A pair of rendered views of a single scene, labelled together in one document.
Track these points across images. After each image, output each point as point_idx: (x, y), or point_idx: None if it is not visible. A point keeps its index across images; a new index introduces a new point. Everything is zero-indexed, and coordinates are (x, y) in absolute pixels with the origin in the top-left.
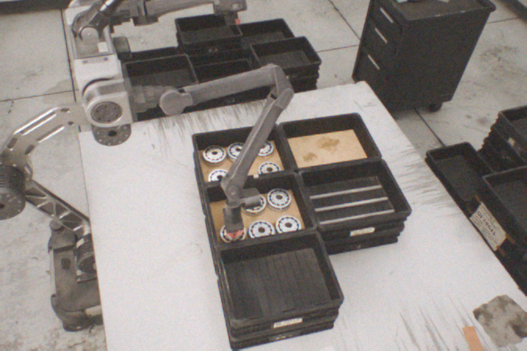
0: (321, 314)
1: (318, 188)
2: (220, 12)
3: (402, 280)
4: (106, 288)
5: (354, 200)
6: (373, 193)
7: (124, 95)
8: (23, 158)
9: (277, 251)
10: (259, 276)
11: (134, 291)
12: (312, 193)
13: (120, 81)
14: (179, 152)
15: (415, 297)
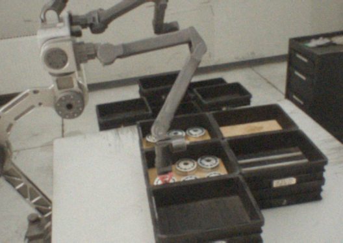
0: (245, 241)
1: (244, 156)
2: (157, 26)
3: (329, 228)
4: (57, 236)
5: (277, 164)
6: (294, 158)
7: (69, 43)
8: (4, 136)
9: (204, 196)
10: (188, 215)
11: (80, 238)
12: (239, 160)
13: (68, 38)
14: (129, 147)
15: (342, 240)
